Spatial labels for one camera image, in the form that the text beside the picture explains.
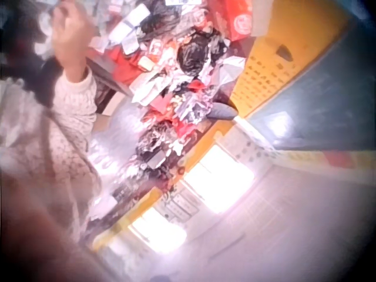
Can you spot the person's right hand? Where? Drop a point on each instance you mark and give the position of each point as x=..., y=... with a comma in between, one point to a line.
x=72, y=44

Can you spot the person's right fingers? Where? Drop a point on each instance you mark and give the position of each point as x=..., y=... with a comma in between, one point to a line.
x=69, y=13

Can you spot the heap of mixed packaged goods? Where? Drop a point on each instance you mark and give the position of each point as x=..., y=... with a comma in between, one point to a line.
x=164, y=97

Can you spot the black plastic bag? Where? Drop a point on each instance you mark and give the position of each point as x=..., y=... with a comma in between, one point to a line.
x=192, y=55

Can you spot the red cardboard carton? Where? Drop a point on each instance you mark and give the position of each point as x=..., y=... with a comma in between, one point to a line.
x=235, y=17

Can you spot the grey blue cushion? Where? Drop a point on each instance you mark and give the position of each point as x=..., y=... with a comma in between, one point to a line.
x=221, y=112

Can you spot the large bright window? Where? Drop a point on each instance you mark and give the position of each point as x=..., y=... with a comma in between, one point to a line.
x=218, y=179

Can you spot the small bright window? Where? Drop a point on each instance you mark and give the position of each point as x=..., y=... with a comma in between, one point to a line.
x=158, y=232

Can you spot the white wall poster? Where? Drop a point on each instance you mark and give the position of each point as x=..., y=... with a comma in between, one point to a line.
x=179, y=205

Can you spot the white wall chart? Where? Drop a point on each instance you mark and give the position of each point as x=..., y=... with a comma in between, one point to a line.
x=248, y=147

